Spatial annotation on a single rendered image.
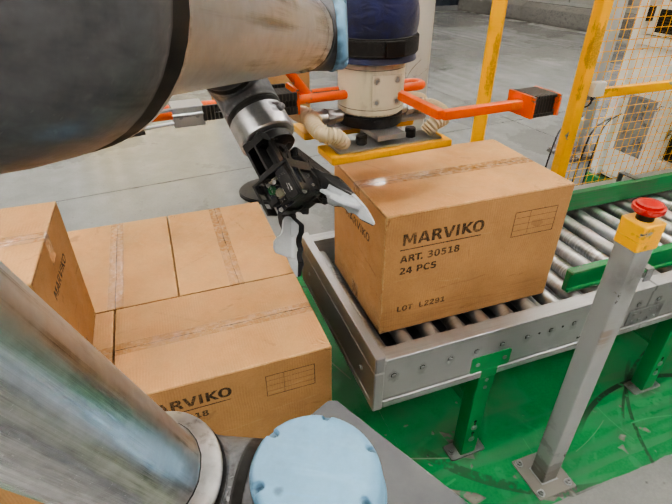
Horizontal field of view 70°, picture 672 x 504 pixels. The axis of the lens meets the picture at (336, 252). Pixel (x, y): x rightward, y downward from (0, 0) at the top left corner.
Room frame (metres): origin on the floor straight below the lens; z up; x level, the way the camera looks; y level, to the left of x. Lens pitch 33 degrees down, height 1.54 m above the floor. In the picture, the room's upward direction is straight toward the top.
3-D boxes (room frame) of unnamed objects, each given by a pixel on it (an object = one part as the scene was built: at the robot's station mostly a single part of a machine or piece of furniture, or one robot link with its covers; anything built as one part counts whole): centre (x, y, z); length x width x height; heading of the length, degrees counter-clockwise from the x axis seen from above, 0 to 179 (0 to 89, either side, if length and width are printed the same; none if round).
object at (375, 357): (1.24, 0.00, 0.58); 0.70 x 0.03 x 0.06; 20
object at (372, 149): (1.18, -0.13, 1.11); 0.34 x 0.10 x 0.05; 113
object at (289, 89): (1.17, 0.14, 1.22); 0.10 x 0.08 x 0.06; 23
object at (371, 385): (1.24, 0.00, 0.47); 0.70 x 0.03 x 0.15; 20
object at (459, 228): (1.36, -0.34, 0.75); 0.60 x 0.40 x 0.40; 110
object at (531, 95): (1.15, -0.47, 1.22); 0.09 x 0.08 x 0.05; 23
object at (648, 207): (0.97, -0.71, 1.02); 0.07 x 0.07 x 0.04
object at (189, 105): (1.08, 0.34, 1.21); 0.07 x 0.07 x 0.04; 23
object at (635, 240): (0.97, -0.71, 0.50); 0.07 x 0.07 x 1.00; 20
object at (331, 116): (1.27, -0.09, 1.15); 0.34 x 0.25 x 0.06; 113
